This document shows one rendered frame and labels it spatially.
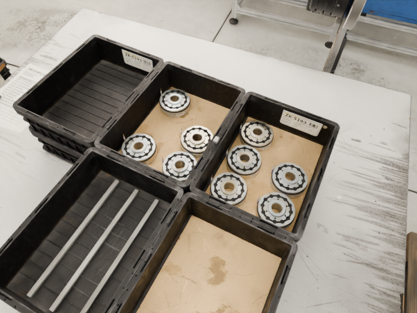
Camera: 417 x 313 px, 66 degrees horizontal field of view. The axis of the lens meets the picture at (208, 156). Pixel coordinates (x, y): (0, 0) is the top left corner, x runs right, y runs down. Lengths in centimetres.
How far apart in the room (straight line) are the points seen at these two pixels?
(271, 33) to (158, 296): 244
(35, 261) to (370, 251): 94
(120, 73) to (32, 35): 192
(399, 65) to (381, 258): 209
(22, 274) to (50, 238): 10
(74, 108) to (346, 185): 96
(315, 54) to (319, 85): 135
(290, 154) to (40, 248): 75
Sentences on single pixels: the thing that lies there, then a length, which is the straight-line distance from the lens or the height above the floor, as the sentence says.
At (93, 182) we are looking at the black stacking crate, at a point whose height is 83.
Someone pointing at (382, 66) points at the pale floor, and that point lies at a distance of 292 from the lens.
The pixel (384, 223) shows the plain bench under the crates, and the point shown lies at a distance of 118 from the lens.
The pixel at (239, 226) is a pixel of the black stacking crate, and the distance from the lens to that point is 82.
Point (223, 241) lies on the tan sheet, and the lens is 87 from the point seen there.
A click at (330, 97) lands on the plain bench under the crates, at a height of 70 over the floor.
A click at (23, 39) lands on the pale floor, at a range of 310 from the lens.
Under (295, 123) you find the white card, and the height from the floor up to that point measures 88.
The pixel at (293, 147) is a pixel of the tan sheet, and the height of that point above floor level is 83.
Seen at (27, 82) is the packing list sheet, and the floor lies 70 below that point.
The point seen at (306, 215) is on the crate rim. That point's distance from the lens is 84.
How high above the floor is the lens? 165
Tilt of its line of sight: 56 degrees down
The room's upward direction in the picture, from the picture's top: 3 degrees clockwise
